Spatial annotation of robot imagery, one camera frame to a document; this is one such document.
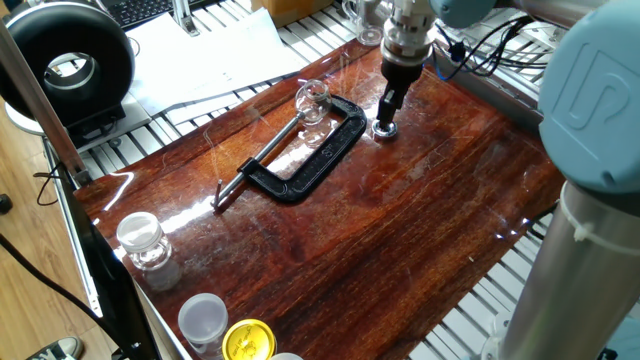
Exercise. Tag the black round floor object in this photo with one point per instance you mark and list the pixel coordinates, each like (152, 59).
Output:
(5, 204)

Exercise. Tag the glossy red-brown wooden board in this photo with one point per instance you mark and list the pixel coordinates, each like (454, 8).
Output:
(350, 240)

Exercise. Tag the silver metal jar lid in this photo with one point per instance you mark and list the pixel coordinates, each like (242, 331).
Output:
(385, 131)

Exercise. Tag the glass jar with translucent lid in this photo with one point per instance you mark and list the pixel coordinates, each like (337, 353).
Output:
(286, 357)

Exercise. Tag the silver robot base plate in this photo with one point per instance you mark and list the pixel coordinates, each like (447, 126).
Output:
(492, 340)

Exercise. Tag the brown cardboard box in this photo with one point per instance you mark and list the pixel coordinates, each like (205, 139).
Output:
(285, 10)

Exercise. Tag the aluminium frame post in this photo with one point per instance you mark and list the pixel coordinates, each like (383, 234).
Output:
(45, 105)

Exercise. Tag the clear lidless glass jar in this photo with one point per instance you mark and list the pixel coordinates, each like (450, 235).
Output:
(370, 32)

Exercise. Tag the glass jar with white lid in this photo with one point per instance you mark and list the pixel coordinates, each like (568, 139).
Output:
(202, 320)
(140, 232)

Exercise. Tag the black C-clamp with steel screw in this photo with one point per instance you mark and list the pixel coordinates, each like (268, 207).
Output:
(320, 167)

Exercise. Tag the black side panel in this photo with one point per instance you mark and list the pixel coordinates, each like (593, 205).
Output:
(115, 280)

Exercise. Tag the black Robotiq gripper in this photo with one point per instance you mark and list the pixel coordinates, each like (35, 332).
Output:
(402, 77)

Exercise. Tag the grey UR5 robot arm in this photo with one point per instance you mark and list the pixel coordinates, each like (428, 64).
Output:
(590, 125)

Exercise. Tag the white paper sheet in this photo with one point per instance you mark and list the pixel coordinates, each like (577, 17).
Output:
(210, 60)
(200, 111)

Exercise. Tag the yellow round lid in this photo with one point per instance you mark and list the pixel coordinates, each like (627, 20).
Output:
(248, 340)

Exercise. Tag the small clear glass jar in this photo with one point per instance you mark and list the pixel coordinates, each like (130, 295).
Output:
(312, 102)

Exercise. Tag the black canvas sneaker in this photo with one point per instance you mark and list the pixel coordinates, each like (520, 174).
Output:
(60, 350)

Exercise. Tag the silver metal bracket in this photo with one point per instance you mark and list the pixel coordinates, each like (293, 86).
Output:
(186, 20)

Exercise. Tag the silver mounting plate with cylinder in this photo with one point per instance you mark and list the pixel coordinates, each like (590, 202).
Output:
(542, 35)

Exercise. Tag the black computer keyboard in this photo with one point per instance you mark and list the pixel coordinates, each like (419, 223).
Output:
(145, 10)

